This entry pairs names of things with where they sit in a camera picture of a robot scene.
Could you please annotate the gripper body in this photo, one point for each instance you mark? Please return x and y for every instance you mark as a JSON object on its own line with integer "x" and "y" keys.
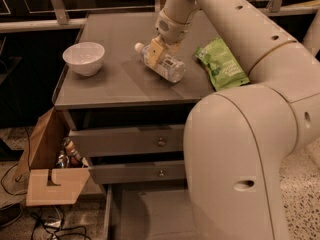
{"x": 172, "y": 30}

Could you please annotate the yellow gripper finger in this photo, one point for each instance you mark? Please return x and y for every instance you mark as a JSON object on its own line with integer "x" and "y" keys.
{"x": 154, "y": 52}
{"x": 172, "y": 49}

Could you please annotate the clear plastic water bottle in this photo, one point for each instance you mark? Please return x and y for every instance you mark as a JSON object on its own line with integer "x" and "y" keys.
{"x": 168, "y": 67}

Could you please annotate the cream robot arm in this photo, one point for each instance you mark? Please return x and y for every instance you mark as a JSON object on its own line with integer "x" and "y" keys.
{"x": 235, "y": 140}

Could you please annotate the grey drawer cabinet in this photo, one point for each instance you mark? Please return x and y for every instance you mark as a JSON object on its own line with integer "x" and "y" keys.
{"x": 125, "y": 93}

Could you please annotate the top grey drawer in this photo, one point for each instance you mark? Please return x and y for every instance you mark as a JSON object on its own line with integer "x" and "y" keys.
{"x": 128, "y": 140}

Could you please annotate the grey drawer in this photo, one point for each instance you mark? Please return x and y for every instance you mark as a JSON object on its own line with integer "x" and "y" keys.
{"x": 148, "y": 211}
{"x": 138, "y": 172}
{"x": 128, "y": 140}

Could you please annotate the middle grey drawer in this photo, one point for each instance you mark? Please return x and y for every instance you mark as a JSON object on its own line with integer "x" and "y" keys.
{"x": 138, "y": 172}

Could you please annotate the bottom grey drawer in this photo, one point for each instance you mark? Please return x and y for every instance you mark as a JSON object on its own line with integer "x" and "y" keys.
{"x": 148, "y": 211}

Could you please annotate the green snack bag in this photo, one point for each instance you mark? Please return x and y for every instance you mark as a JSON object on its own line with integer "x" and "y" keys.
{"x": 221, "y": 66}

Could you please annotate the white ceramic bowl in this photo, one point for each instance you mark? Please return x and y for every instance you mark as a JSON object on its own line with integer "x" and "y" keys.
{"x": 84, "y": 58}

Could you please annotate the items inside wooden box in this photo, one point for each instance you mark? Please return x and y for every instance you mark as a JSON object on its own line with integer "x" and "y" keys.
{"x": 69, "y": 156}

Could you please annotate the wooden side box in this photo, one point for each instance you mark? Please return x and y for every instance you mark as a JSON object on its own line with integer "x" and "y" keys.
{"x": 48, "y": 185}

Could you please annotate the metal railing frame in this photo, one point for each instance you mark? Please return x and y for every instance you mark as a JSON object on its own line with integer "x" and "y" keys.
{"x": 38, "y": 15}

